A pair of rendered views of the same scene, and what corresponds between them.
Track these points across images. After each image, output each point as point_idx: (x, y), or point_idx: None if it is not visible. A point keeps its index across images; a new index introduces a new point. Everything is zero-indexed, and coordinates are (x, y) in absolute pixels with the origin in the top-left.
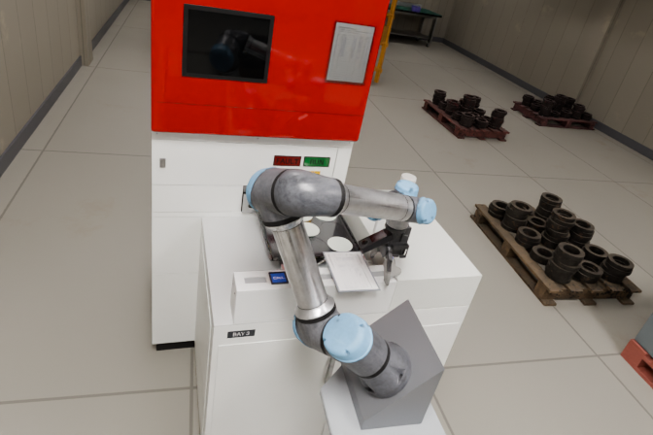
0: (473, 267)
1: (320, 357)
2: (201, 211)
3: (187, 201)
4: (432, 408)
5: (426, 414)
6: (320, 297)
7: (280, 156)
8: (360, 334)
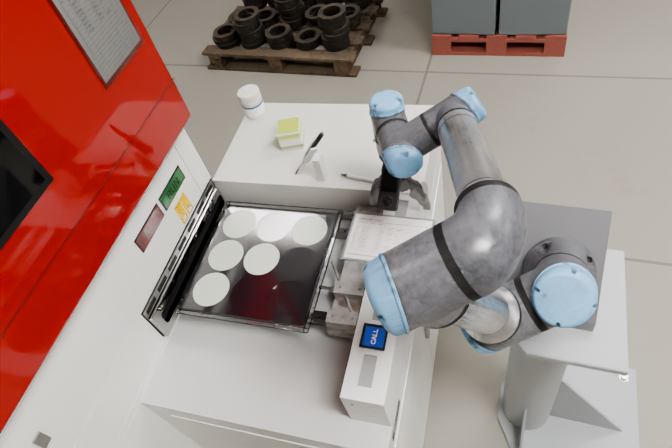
0: (422, 106)
1: (420, 330)
2: (134, 399)
3: (111, 418)
4: None
5: None
6: (503, 300)
7: (140, 234)
8: (585, 279)
